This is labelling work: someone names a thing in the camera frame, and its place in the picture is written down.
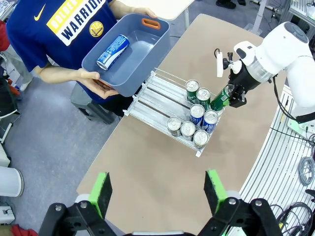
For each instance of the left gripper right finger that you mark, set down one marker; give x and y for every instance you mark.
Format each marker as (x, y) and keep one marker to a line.
(215, 191)

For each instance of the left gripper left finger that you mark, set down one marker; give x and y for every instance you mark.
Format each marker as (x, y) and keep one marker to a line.
(99, 194)

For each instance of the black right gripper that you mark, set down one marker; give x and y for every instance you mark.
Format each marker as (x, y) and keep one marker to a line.
(242, 79)

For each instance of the green Chilsung cider can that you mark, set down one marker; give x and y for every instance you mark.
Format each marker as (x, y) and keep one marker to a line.
(219, 100)
(203, 94)
(192, 86)

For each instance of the blue Pocari Sweat can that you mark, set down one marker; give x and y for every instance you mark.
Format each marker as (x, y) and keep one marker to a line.
(197, 111)
(210, 118)
(113, 52)

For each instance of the person's left forearm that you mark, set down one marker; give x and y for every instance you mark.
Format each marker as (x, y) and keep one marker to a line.
(121, 6)

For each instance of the person's right forearm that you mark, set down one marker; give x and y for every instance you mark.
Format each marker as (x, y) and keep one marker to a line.
(54, 73)

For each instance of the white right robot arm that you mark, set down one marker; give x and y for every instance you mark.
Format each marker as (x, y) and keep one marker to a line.
(280, 54)

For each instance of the white can dispenser rack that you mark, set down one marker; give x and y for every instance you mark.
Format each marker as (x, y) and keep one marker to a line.
(157, 98)

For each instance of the person's right hand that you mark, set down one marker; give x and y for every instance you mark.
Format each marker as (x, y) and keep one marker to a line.
(96, 84)

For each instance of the person's left hand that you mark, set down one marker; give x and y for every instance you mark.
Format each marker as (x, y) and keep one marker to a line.
(145, 11)

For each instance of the black trousers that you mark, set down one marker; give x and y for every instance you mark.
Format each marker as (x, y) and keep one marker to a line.
(115, 108)

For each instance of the grey plastic stool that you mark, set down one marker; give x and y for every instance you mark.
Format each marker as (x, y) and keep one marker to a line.
(86, 105)

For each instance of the white cylindrical air purifier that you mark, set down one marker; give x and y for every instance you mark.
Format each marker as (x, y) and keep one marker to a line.
(9, 182)

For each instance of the black jacket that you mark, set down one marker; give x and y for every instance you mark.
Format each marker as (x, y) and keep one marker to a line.
(7, 98)

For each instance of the person in blue shirt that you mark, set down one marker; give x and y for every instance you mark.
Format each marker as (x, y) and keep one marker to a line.
(37, 37)

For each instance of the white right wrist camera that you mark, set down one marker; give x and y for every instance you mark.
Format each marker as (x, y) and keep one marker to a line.
(219, 65)

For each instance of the slotted aluminium robot base plate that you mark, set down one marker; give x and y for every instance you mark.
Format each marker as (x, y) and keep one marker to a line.
(270, 172)

